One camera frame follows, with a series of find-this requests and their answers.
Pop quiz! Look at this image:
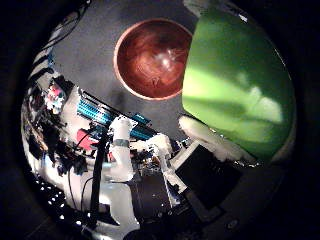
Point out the green plastic cup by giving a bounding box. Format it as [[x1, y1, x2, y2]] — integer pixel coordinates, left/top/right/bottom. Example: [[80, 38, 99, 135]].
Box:
[[181, 8, 297, 161]]

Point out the black tripod pole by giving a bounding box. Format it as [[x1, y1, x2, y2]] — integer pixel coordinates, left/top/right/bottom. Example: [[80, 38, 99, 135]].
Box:
[[87, 131, 109, 231]]

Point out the brown wooden bowl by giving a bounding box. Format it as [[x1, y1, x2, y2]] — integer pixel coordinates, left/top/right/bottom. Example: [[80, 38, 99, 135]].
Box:
[[113, 18, 194, 102]]

